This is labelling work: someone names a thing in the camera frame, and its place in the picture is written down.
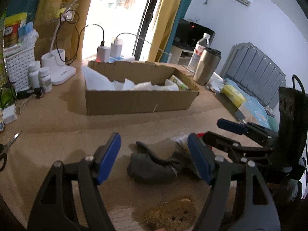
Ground red plush ball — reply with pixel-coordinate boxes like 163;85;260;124
197;132;205;138

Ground white grey striped sock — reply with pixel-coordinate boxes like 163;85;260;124
171;135;190;155

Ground brown bear plush keychain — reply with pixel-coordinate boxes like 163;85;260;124
144;195;197;230

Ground dark grey sock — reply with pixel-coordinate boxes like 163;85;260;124
127;141;196;185

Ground black smartphone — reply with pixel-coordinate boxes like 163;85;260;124
215;93;245;122

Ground yellow tissue pack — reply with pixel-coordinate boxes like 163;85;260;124
221;85;246;108

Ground green snack packet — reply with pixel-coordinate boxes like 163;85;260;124
169;75;190;91

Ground grey padded headboard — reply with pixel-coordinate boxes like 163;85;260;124
221;42;286;109

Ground stainless steel tumbler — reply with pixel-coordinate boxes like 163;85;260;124
193;48;221;85

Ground clear plastic water bottle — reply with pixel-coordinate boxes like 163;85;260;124
187;33;210;73

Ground small white adapter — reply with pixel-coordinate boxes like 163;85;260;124
3;104;17;125

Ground black monitor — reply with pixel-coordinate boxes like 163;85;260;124
172;18;216;51

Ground brown cardboard box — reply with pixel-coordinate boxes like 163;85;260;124
85;60;199;115

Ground black small flashlight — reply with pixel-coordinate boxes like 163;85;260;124
16;87;44;100

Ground white foam sheet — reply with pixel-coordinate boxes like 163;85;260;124
81;66;179;91

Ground white pill bottle right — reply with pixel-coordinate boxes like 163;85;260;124
39;67;52;93

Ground white pill bottle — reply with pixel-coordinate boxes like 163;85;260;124
39;67;52;93
29;60;41;89

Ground white power strip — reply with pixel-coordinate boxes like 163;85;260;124
108;56;135;63

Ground white pill bottle left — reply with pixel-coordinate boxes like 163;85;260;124
29;60;41;89

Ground white desk lamp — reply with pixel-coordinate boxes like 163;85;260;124
41;0;78;85

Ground yellow curtain right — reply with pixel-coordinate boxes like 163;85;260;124
148;0;181;62

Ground yellow curtain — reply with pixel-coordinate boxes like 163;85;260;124
34;0;91;60
148;0;181;62

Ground white plastic basket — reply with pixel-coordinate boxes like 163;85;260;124
5;47;35;92

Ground yellow curtain left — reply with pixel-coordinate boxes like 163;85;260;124
34;0;91;60

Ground black handled scissors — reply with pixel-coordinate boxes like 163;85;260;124
0;132;22;172

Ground white charger black cable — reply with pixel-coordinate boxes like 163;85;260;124
69;23;111;63

